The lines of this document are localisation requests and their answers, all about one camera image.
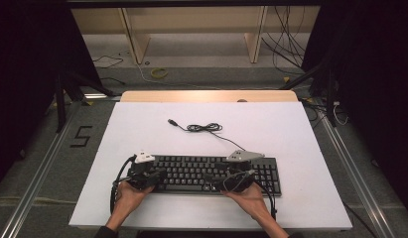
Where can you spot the beige wooden shelf unit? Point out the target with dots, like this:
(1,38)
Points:
(138,39)

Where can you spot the white table cover board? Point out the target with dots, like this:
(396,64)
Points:
(224,115)

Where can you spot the person's dark clothing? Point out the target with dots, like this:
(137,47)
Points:
(105,233)

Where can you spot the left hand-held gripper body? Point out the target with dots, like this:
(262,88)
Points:
(140,172)

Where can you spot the yellow tape roll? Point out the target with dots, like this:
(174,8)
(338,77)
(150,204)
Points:
(158,73)

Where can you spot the black metal stand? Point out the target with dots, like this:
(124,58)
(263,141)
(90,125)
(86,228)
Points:
(330,99)
(61,105)

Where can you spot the person's right hand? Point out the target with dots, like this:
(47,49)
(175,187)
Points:
(252,201)

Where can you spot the black computer keyboard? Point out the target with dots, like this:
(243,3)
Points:
(191,172)

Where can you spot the person's left hand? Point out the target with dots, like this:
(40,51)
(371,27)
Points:
(130,198)

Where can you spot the black curtain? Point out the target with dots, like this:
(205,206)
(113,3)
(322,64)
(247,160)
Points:
(373,66)
(26,66)

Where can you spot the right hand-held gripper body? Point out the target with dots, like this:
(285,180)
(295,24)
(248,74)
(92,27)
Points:
(239,175)

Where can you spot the aluminium floor rail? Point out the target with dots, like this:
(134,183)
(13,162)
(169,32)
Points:
(357,172)
(39,165)

